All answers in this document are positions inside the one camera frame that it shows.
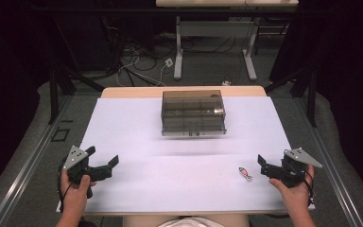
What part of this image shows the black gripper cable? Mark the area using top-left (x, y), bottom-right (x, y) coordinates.
top-left (302, 171), bottom-right (317, 201)
top-left (57, 159), bottom-right (74, 213)

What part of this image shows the tangle of floor cables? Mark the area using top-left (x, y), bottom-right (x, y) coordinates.
top-left (105, 18), bottom-right (178, 88)

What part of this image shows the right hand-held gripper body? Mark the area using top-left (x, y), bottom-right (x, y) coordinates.
top-left (259, 147), bottom-right (323, 189)

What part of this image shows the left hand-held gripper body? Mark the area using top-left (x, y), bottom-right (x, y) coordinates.
top-left (61, 145), bottom-right (113, 200)

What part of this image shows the white metal-legged desk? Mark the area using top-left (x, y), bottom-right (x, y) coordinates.
top-left (155, 0), bottom-right (300, 81)

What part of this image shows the small fish-shaped sticker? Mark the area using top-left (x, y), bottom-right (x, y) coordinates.
top-left (238, 166), bottom-right (253, 182)

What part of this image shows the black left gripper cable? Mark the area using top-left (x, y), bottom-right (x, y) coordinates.
top-left (57, 159), bottom-right (74, 213)

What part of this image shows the person's left hand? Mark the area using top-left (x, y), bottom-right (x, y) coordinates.
top-left (59, 169), bottom-right (97, 219)

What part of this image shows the person's right hand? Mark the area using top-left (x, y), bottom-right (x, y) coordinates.
top-left (268, 164), bottom-right (316, 213)

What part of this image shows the black metal stand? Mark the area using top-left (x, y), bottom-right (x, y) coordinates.
top-left (46, 18), bottom-right (106, 126)
top-left (264, 67), bottom-right (318, 128)

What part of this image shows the aluminium floor rail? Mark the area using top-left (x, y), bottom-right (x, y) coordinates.
top-left (291, 97), bottom-right (363, 227)
top-left (0, 94), bottom-right (74, 227)

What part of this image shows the light wooden table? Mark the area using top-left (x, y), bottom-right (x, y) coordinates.
top-left (100, 85), bottom-right (268, 99)

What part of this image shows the white table sheet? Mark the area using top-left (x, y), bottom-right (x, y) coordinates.
top-left (56, 96), bottom-right (317, 216)

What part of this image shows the smoky transparent storage box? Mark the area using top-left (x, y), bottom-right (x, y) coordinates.
top-left (161, 89), bottom-right (228, 137)

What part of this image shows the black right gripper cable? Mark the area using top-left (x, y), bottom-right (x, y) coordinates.
top-left (302, 171), bottom-right (317, 201)

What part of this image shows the person's white clothing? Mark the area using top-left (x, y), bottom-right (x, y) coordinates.
top-left (156, 216), bottom-right (227, 227)

